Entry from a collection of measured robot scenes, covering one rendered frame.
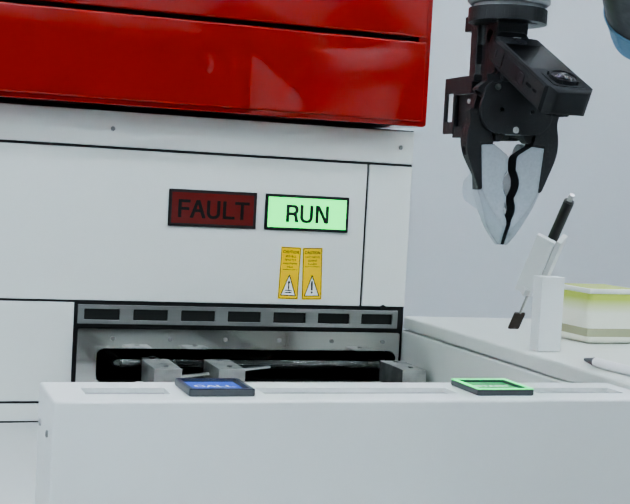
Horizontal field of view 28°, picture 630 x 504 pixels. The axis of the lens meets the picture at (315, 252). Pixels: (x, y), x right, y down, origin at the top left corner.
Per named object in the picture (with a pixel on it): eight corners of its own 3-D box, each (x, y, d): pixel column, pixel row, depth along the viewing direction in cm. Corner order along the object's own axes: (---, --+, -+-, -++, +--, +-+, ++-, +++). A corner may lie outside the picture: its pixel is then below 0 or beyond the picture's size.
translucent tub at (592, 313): (551, 336, 158) (555, 282, 157) (601, 336, 160) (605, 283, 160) (586, 344, 151) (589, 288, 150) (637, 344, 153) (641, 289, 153)
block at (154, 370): (140, 380, 158) (142, 357, 158) (167, 380, 160) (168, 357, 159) (153, 391, 151) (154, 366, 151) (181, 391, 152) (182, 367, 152)
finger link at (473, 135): (503, 191, 114) (508, 95, 113) (512, 191, 112) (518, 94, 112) (455, 188, 112) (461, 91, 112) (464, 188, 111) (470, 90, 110)
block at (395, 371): (378, 381, 169) (379, 359, 169) (401, 381, 170) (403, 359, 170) (401, 391, 161) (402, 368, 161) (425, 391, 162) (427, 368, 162)
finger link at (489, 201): (477, 241, 118) (483, 143, 118) (507, 245, 112) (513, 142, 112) (447, 240, 117) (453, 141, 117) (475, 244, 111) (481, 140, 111)
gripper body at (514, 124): (511, 146, 120) (519, 19, 120) (556, 145, 112) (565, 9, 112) (438, 141, 118) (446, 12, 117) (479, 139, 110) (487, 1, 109)
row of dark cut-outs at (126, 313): (76, 322, 160) (77, 303, 160) (395, 328, 174) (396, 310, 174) (77, 323, 159) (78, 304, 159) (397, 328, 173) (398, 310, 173)
